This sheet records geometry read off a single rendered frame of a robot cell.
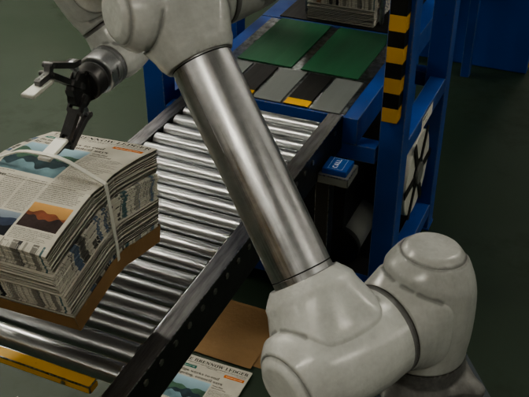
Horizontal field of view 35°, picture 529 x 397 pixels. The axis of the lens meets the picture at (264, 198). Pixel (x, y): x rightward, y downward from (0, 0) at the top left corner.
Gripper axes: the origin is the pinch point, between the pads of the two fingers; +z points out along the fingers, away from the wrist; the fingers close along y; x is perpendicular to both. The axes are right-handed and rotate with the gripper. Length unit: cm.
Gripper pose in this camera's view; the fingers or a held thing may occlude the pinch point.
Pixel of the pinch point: (38, 124)
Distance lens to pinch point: 172.5
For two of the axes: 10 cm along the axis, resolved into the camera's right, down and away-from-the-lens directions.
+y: 0.7, 8.0, 6.0
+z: -4.0, 5.7, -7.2
